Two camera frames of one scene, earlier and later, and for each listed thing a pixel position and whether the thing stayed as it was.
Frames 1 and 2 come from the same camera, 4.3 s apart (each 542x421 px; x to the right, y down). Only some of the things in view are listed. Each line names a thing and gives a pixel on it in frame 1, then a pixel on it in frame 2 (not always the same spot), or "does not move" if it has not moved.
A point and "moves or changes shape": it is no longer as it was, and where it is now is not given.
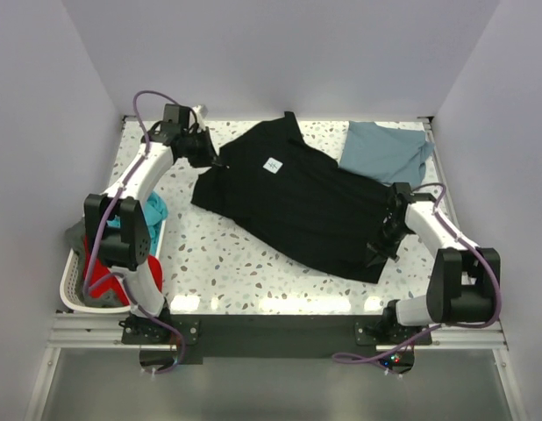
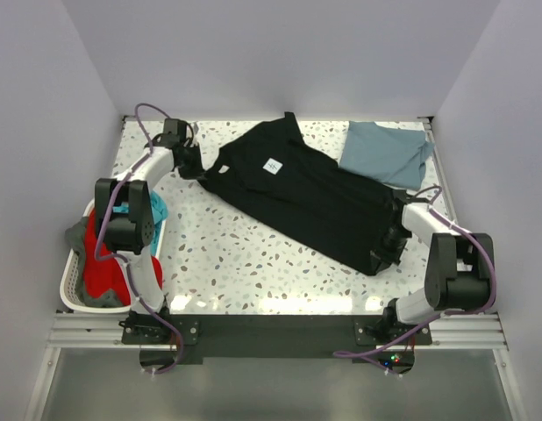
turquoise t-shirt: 156,212 does not move
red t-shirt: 116,286 does not move
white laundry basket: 69,292 does not move
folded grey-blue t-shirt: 393,156 does not move
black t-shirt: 295,196 moves or changes shape
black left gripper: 205,154 → 190,162
